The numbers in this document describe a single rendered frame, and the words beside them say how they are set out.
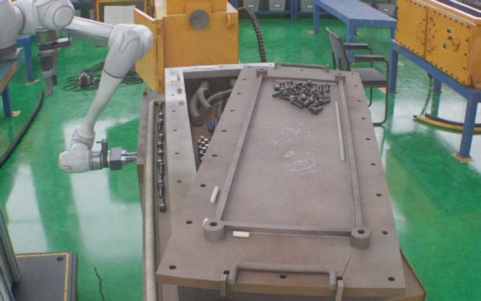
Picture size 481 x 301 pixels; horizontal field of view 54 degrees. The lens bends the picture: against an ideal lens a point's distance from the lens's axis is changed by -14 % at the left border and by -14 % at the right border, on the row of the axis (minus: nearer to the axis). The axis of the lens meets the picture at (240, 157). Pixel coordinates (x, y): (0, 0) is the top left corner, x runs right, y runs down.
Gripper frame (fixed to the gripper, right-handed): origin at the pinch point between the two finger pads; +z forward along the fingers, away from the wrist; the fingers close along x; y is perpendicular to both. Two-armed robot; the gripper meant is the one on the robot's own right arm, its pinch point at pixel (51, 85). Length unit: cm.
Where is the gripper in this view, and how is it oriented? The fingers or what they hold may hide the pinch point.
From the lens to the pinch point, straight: 192.9
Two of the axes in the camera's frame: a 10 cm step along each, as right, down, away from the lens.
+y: -9.8, 1.0, -1.9
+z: 0.0, 9.0, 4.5
